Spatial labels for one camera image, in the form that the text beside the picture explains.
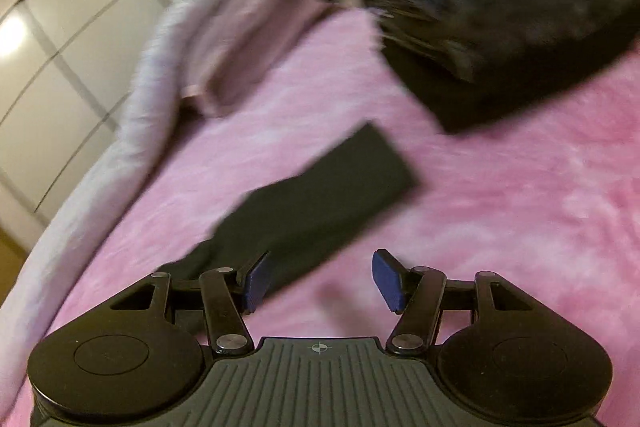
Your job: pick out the dark green garment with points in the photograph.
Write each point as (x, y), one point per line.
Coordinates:
(320, 207)

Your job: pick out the pink fluffy blanket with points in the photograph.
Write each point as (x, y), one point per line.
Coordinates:
(450, 227)

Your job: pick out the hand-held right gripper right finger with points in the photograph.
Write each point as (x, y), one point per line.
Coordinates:
(387, 279)

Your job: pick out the black garment pile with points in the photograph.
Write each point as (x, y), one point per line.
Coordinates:
(480, 7)

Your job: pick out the white wardrobe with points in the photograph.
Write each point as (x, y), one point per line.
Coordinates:
(60, 47)

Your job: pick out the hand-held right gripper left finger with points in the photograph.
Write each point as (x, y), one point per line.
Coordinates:
(257, 283)

